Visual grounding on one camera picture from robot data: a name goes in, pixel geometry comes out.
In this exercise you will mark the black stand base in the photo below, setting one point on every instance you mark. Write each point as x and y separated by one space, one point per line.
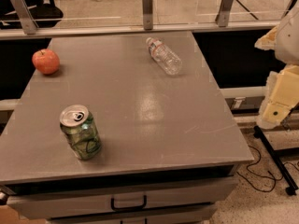
276 155

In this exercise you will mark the middle metal bracket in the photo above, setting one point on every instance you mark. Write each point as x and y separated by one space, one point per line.
147 8

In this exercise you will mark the grey cabinet drawer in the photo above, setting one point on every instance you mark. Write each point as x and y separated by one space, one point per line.
97 201

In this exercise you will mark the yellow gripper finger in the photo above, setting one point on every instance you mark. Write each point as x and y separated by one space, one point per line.
267 41
281 96

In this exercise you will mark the clear plastic water bottle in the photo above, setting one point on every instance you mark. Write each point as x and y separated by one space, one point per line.
164 56

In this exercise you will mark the black drawer handle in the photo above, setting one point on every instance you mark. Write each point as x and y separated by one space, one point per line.
128 205

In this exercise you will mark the green soda can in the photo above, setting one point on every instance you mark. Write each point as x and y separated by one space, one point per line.
77 124

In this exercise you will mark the left metal bracket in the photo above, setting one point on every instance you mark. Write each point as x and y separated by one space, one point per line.
28 24

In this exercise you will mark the black office chair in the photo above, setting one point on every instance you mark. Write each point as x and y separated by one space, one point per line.
44 12

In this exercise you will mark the red apple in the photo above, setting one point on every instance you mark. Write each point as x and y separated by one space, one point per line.
46 61

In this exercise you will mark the lower grey drawer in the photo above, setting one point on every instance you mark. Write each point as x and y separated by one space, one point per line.
184 214

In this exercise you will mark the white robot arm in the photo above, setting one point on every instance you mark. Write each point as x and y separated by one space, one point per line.
287 39

